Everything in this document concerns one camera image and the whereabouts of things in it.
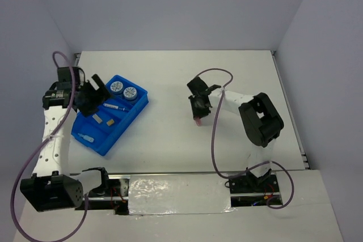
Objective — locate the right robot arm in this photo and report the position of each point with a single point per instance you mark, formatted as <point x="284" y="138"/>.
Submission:
<point x="261" y="122"/>

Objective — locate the blue plastic divided tray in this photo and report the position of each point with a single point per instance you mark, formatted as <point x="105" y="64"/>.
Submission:
<point x="106" y="136"/>

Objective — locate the pink correction tape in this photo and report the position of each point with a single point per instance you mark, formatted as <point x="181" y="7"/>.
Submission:
<point x="198" y="121"/>

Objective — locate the small tan eraser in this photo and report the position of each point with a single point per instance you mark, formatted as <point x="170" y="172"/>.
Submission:
<point x="110" y="122"/>

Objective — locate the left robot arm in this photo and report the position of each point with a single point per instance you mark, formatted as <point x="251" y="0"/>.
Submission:
<point x="50" y="186"/>

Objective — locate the grey eraser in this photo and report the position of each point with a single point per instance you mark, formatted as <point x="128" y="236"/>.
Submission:
<point x="97" y="118"/>

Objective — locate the silver foil sheet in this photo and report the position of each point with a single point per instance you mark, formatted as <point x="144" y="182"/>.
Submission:
<point x="178" y="194"/>

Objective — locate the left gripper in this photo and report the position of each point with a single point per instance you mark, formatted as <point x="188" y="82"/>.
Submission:
<point x="101" y="95"/>

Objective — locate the blue cleaning gel jar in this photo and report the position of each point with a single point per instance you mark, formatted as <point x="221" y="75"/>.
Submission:
<point x="117" y="87"/>

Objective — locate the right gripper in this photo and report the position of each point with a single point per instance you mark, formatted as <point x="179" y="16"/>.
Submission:
<point x="195" y="113"/>

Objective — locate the light blue correction tape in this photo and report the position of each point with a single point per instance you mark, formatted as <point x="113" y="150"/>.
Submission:
<point x="86" y="138"/>

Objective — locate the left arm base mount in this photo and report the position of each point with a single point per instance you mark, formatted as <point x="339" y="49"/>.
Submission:
<point x="114" y="198"/>

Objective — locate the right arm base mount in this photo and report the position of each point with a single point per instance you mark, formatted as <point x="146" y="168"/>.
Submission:
<point x="248" y="190"/>

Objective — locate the blue white whiteboard marker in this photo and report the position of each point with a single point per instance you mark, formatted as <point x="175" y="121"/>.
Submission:
<point x="116" y="107"/>

